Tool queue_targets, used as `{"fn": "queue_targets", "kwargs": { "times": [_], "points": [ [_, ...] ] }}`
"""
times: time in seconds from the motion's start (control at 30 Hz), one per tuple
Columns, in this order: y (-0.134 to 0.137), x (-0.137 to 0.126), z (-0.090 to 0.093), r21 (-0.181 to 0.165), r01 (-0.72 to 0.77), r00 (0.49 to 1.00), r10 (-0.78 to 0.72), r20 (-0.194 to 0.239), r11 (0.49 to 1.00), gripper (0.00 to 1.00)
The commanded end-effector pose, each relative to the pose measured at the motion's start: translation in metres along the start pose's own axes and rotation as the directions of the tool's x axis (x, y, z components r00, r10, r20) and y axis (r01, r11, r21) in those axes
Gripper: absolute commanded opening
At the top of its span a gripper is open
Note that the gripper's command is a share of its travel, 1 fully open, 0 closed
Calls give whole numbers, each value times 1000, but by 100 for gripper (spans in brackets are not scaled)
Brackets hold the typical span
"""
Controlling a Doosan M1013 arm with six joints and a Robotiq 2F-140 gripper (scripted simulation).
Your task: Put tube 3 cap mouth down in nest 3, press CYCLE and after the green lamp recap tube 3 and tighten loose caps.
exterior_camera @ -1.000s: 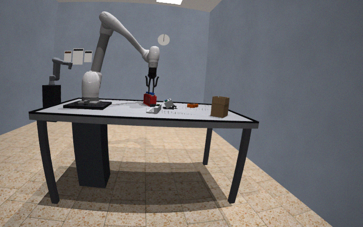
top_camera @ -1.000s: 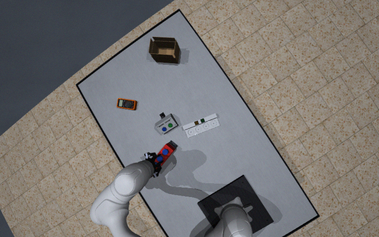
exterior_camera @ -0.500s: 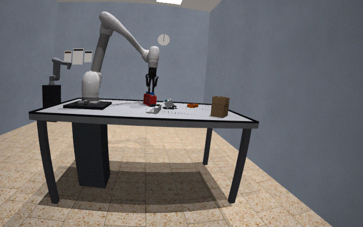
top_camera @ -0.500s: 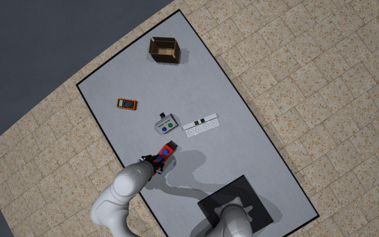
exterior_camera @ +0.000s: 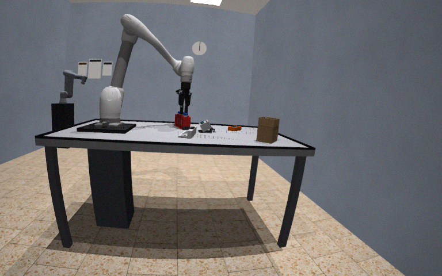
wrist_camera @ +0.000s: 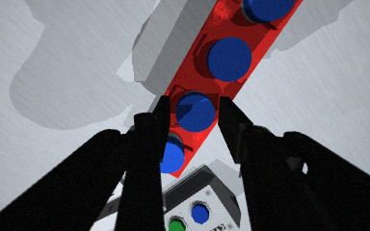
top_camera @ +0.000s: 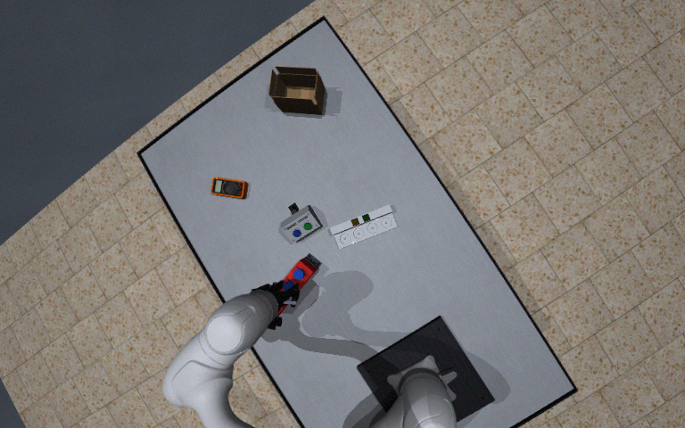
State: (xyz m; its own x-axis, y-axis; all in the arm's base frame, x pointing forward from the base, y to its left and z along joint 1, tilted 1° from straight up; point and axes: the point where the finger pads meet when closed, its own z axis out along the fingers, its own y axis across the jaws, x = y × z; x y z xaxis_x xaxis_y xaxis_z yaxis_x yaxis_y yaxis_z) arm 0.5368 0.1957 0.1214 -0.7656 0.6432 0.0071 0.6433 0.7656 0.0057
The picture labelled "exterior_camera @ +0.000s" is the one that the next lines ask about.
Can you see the small open brown cardboard box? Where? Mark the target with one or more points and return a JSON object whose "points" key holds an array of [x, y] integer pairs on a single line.
{"points": [[266, 132]]}

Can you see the orange digital multimeter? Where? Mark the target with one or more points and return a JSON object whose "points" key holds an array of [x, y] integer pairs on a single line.
{"points": [[234, 128]]}

